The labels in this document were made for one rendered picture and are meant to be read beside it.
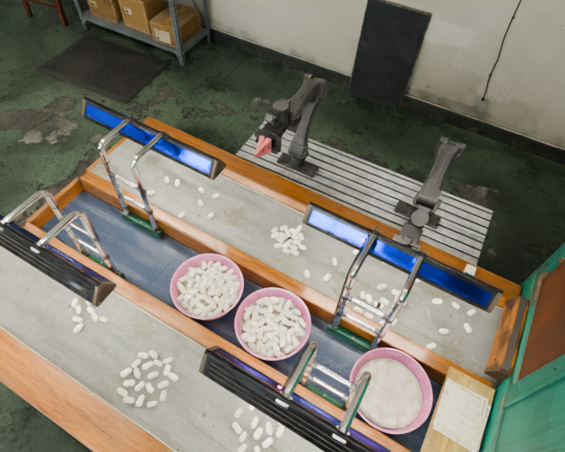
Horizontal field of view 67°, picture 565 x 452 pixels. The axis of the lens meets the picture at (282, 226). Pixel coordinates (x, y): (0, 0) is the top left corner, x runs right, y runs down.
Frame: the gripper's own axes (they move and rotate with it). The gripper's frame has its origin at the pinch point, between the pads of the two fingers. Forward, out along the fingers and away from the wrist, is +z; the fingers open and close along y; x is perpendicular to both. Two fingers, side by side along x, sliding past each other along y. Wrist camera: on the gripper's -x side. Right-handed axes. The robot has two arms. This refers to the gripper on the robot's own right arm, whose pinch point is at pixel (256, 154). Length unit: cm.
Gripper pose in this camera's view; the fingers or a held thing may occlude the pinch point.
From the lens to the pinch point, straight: 154.9
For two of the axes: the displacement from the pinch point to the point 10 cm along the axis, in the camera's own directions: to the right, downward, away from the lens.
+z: -4.8, 7.1, -5.2
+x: -0.3, 5.7, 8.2
